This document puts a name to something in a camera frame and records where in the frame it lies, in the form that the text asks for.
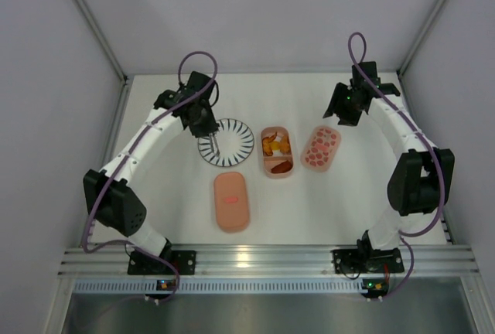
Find metal serving tongs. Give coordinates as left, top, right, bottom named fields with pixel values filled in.
left=209, top=133, right=220, bottom=158

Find light pink lid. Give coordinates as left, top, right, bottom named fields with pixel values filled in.
left=300, top=125, right=341, bottom=172

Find orange fried shrimp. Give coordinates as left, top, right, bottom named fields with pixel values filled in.
left=262, top=132, right=278, bottom=156

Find pink divided lunch box tray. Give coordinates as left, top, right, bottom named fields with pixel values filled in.
left=261, top=126, right=295, bottom=179

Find fried egg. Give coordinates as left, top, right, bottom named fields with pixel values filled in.
left=270, top=141, right=281, bottom=155

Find brown meat slice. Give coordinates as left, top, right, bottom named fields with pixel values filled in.
left=271, top=160, right=293, bottom=174

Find pink lunch box lid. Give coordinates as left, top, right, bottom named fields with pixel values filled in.
left=213, top=172, right=251, bottom=233

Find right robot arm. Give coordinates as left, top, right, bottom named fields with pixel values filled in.
left=324, top=62, right=455, bottom=273

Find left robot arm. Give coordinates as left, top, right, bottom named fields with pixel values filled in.
left=83, top=71, right=218, bottom=261

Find blue striped white plate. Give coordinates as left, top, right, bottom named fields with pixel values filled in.
left=197, top=118, right=254, bottom=169

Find left aluminium frame post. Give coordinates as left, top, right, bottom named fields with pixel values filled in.
left=73, top=0, right=128, bottom=84

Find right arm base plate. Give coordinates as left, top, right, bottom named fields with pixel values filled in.
left=332, top=248, right=405, bottom=274

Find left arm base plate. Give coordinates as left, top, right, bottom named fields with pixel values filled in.
left=127, top=250, right=196, bottom=276

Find aluminium mounting rail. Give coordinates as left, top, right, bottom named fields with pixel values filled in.
left=57, top=244, right=480, bottom=278

